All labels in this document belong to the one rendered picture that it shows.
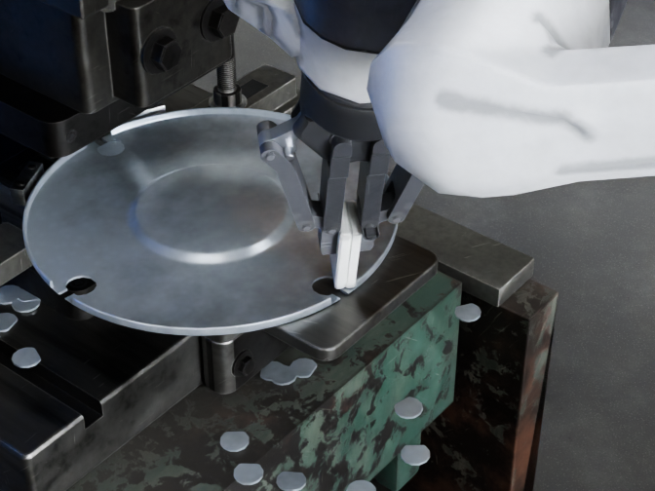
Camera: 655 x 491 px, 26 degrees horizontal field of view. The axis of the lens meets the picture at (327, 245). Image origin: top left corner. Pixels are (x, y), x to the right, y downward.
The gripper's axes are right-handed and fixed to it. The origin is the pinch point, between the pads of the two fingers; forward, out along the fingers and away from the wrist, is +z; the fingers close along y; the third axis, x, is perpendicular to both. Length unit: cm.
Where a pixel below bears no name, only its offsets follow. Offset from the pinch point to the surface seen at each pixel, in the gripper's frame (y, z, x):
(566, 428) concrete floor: 42, 96, 29
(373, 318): 1.6, 2.9, -4.5
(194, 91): -8.5, 24.3, 35.5
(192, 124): -9.5, 11.2, 20.9
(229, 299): -8.4, 3.5, -1.5
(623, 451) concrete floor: 48, 95, 24
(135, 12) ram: -13.3, -11.6, 12.8
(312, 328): -2.9, 2.5, -5.1
